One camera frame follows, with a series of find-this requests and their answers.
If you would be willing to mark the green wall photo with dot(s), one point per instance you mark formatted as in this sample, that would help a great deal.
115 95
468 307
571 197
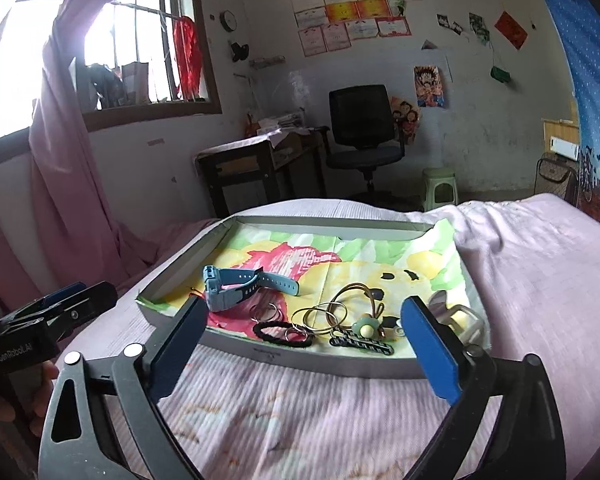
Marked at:
479 27

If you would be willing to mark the small wall shelf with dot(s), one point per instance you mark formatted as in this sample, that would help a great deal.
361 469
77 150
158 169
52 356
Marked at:
267 61

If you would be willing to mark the cartoon family wall poster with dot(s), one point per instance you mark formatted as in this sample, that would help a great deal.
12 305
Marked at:
406 119

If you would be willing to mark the papers on desk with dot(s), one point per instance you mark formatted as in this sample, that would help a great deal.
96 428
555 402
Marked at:
280 122

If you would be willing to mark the wooden cabinet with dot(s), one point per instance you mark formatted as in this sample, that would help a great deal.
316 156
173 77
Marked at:
560 129

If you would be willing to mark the group of wall certificates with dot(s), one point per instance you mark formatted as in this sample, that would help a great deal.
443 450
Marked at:
355 15

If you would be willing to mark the white box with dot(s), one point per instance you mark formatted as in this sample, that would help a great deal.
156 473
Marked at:
564 147

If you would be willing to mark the pink bedsheet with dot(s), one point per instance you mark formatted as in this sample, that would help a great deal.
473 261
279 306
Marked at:
530 285

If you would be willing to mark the black wall ornament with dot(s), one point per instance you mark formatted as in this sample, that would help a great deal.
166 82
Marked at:
240 52

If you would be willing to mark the blue smartwatch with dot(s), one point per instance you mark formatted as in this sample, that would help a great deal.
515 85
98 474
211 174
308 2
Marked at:
225 295

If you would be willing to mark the red hanging cloth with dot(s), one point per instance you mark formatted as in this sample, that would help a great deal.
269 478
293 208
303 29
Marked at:
187 60

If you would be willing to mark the green flower hair clip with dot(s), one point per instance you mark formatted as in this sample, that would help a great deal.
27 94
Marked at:
366 329

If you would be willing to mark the black office chair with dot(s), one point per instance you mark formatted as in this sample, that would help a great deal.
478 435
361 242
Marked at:
362 120

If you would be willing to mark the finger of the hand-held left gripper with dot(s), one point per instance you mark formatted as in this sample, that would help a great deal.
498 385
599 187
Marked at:
60 296
87 310

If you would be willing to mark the small wall photos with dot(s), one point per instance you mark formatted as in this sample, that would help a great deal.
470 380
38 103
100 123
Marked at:
450 24

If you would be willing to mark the grey cardboard box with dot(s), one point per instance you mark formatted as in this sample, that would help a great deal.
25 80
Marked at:
305 357

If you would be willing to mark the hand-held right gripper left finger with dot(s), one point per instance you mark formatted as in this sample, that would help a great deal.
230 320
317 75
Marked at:
177 350

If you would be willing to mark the white hair clip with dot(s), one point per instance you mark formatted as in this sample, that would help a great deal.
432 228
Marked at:
460 320

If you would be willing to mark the pink curtain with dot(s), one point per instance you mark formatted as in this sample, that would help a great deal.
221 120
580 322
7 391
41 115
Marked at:
65 170

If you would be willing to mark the black hair clip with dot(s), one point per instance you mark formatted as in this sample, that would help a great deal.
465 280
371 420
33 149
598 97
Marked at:
362 345

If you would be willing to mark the patterned brown bag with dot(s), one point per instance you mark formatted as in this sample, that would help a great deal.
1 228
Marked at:
555 180

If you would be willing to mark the anime wall poster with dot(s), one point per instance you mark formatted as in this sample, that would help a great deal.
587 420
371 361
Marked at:
429 87

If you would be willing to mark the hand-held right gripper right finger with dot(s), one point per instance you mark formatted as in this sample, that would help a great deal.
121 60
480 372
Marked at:
432 355

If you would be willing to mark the blue dotted curtain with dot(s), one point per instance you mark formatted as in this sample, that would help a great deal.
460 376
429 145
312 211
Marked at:
595 85

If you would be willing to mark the barred window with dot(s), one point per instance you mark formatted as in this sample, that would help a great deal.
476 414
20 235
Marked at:
140 35

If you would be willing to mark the red paper sheet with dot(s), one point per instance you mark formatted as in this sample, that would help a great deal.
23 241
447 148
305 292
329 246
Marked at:
511 30

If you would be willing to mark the dark wooden desk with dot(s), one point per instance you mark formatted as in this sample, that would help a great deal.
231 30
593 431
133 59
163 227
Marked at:
240 170

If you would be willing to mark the colourful printed cloth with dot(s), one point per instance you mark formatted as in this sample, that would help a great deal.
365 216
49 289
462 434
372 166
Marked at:
290 260

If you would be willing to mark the white wall paper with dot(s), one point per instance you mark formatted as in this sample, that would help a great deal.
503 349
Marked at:
447 60

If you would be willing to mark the person's left hand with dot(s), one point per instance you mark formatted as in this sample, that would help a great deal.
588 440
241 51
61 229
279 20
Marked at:
35 385

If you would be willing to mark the green plastic stool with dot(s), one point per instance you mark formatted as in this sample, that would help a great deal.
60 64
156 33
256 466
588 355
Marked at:
439 185

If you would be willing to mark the green hanging pouch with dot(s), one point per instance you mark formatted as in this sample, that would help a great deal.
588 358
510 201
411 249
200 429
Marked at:
500 75

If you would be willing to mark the brown paper bag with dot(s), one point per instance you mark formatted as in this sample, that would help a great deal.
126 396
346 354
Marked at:
135 82

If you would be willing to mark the round wall clock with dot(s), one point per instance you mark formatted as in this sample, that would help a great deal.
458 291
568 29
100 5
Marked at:
228 21

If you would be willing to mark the metal key rings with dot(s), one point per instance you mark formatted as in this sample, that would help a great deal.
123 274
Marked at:
300 316

